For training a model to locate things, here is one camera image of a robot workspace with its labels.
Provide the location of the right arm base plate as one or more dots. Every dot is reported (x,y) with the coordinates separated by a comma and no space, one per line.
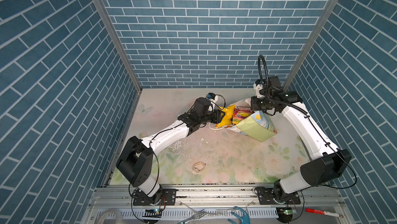
(269,196)

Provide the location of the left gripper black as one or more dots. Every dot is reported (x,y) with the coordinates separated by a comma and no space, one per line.
(216,117)

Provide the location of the yellow snack packet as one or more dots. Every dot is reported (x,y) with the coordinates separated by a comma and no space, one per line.
(227,118)

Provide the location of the floral paper gift bag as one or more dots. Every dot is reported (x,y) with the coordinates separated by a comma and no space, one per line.
(258,125)

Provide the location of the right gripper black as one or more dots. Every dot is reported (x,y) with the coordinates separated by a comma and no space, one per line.
(253,103)

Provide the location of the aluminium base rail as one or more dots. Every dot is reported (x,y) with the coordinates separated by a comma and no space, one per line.
(222,195)

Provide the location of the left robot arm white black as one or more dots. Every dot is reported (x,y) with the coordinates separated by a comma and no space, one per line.
(136,159)

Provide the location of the teal plastic tool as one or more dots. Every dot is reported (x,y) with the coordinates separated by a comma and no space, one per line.
(241,214)

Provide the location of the red white marker pen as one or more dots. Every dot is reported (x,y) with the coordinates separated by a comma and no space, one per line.
(320,212)

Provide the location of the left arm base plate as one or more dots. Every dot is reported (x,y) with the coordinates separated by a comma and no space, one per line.
(162,196)

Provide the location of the beige rubber band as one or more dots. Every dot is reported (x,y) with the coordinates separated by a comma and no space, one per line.
(198,167)

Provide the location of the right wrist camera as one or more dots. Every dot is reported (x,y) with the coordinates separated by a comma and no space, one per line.
(259,89)

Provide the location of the pink colourful candy packet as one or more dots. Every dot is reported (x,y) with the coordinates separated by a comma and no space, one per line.
(240,113)

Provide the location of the metal fork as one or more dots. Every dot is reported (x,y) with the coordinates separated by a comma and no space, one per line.
(194,217)

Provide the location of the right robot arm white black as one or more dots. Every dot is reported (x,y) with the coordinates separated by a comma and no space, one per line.
(327,162)

